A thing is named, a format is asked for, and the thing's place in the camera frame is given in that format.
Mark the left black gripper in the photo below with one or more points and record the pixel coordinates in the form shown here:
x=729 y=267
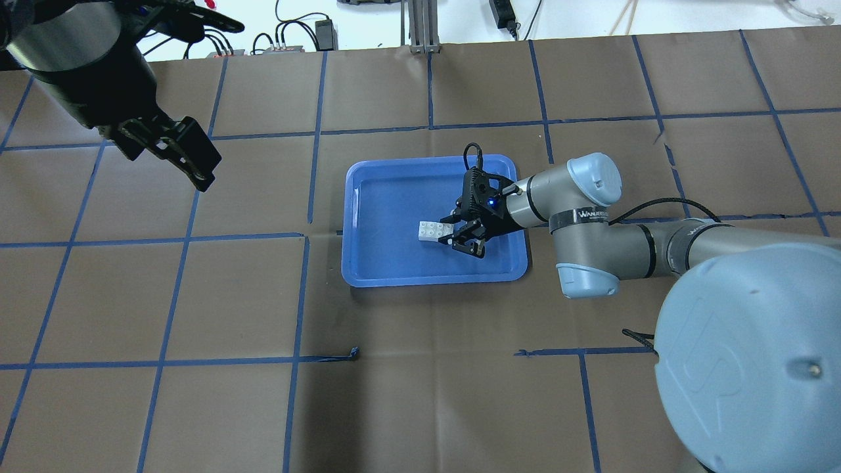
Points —
x=98 y=92

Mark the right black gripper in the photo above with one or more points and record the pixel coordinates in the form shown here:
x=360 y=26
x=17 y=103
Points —
x=497 y=222

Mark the white block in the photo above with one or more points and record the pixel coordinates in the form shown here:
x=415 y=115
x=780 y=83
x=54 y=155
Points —
x=429 y=231
x=443 y=232

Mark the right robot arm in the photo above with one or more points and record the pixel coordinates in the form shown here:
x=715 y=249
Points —
x=747 y=338

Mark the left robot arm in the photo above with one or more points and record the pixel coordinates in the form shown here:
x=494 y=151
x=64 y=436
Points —
x=86 y=55

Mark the blue plastic tray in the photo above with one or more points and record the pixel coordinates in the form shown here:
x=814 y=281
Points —
x=384 y=204

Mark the black power adapter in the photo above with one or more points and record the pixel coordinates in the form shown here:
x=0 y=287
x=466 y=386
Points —
x=325 y=35

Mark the aluminium frame post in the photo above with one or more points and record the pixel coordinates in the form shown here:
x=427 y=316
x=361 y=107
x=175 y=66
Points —
x=419 y=26

